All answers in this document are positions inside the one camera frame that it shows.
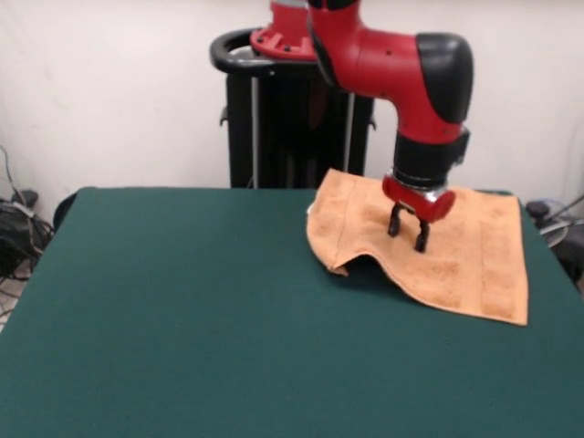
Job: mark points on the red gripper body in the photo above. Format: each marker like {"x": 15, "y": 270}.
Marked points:
{"x": 426, "y": 203}

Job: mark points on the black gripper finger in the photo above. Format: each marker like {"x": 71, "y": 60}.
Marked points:
{"x": 394, "y": 223}
{"x": 422, "y": 237}

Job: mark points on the orange towel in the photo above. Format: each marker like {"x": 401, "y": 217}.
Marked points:
{"x": 479, "y": 255}

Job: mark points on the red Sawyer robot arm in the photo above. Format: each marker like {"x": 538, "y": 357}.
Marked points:
{"x": 388, "y": 64}

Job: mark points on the small black device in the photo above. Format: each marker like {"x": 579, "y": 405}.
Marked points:
{"x": 538, "y": 209}

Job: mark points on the dark green table cloth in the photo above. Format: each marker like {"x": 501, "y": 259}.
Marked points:
{"x": 137, "y": 319}

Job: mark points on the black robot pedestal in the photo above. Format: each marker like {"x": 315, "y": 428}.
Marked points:
{"x": 283, "y": 137}

